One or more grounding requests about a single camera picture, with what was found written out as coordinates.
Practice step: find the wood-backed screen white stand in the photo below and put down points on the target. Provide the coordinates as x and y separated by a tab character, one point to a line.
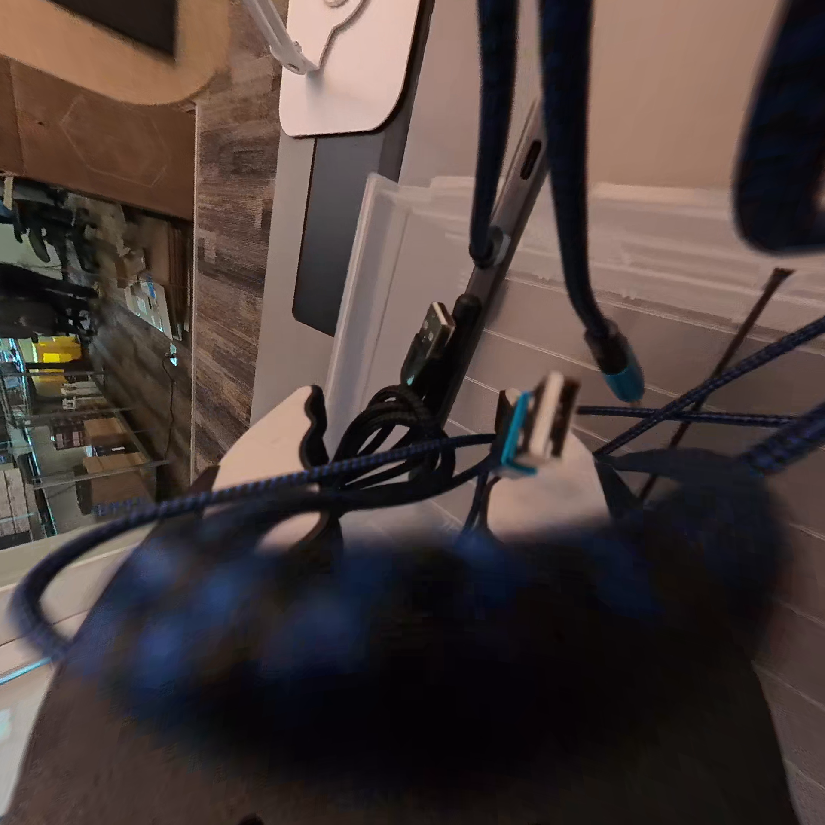
348	77

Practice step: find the clear plastic bin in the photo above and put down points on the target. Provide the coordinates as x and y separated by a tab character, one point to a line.
696	290

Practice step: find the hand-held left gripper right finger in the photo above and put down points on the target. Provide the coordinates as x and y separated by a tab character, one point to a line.
554	496

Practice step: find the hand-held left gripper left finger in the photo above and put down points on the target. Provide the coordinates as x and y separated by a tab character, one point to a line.
264	438

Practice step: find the brown cardboard sheets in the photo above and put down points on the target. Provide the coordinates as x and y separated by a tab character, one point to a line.
96	142

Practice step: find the grey usb hub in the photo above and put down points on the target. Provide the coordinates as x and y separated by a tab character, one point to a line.
525	193

